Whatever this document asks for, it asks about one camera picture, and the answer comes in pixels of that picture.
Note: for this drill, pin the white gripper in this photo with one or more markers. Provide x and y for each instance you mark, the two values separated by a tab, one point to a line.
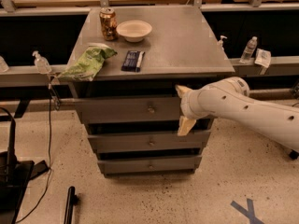
187	105

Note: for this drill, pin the grey top drawer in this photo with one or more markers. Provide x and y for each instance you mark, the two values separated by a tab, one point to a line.
128	109

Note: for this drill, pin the grey drawer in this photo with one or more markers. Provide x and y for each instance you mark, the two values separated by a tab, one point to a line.
127	142
160	164
128	109

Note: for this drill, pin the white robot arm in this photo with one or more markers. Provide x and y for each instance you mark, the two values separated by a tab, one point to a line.
229	99

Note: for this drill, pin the grey middle drawer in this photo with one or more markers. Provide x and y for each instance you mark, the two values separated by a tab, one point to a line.
127	142

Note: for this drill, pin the grey drawer cabinet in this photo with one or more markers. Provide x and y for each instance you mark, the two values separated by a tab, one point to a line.
181	49

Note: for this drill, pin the grey bottom drawer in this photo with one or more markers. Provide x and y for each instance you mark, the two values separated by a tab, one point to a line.
160	164

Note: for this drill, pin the dark blue snack packet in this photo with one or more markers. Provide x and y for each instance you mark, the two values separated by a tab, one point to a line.
133	60

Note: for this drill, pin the small sanitizer pump bottle right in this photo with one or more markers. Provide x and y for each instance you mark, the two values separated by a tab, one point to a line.
221	41

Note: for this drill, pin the clear plastic water bottle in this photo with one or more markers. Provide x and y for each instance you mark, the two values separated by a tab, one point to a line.
248	50

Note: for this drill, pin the white bowl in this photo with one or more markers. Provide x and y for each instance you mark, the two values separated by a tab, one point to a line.
134	31

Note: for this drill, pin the white paper packet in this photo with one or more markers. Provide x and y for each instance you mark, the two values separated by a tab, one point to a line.
263	57

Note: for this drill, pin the green chip bag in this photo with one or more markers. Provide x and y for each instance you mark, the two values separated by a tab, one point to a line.
90	62

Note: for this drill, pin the gold soda can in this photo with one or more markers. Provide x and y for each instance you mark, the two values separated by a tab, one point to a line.
108	23

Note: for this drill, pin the black wheeled stand leg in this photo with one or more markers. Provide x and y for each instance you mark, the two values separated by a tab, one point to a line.
294	155

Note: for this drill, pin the blue tape cross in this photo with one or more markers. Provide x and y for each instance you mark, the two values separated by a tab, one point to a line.
248	211

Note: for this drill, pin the black bar on floor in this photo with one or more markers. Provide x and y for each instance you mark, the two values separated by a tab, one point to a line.
71	201

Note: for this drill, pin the clear sanitizer pump bottle left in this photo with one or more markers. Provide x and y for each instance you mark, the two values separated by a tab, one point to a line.
41	63

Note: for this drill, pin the black stand base left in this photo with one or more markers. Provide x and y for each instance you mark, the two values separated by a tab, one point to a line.
14	176

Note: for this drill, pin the clear bottle far left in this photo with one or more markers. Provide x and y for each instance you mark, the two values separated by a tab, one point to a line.
3	65

